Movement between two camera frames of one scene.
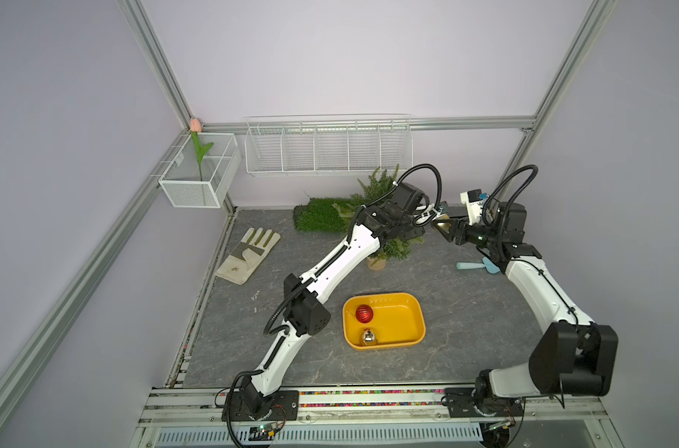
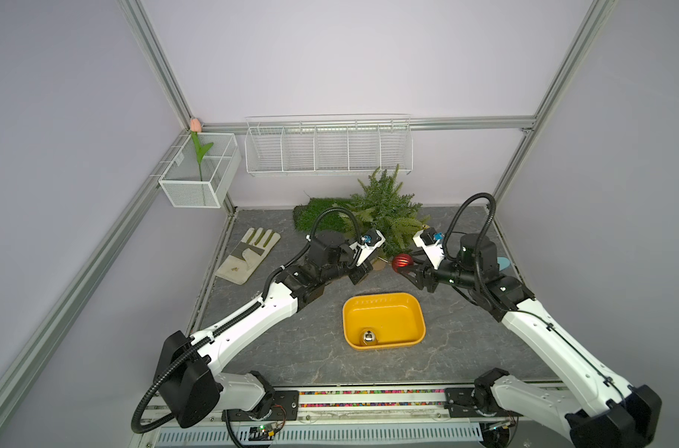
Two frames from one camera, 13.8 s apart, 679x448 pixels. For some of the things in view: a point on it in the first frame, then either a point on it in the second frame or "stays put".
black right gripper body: [479, 235] to [433, 277]
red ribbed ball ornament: [364, 314] to [401, 260]
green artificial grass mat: [320, 216] stays put
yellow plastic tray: [398, 319] stays put
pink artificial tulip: [196, 127] stays put
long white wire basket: [327, 145] stays put
